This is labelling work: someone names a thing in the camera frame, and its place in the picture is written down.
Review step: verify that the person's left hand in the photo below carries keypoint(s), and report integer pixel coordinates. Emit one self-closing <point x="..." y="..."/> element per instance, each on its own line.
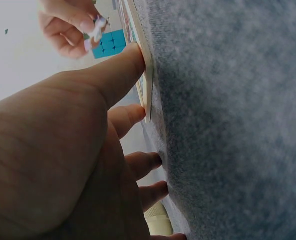
<point x="50" y="150"/>

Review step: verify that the person's right hand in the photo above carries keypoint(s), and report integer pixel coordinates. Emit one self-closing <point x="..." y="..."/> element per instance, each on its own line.
<point x="60" y="27"/>

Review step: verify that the person's right fingers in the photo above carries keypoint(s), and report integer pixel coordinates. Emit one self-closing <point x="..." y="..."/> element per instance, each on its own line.
<point x="71" y="42"/>

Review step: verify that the person's left thumb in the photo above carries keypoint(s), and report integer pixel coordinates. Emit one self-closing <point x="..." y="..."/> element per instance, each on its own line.
<point x="117" y="70"/>

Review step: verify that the person's right thumb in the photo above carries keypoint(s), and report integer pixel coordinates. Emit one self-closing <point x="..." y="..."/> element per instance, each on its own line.
<point x="73" y="13"/>

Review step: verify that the wooden jigsaw puzzle board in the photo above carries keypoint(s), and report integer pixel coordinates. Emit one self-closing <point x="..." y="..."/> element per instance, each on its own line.
<point x="144" y="65"/>

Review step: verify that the beige woven object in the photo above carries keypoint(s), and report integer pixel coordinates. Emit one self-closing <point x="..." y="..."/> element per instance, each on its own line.
<point x="157" y="220"/>

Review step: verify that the blue puzzle cube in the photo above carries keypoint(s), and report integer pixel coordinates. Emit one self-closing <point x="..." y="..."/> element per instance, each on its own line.
<point x="111" y="42"/>

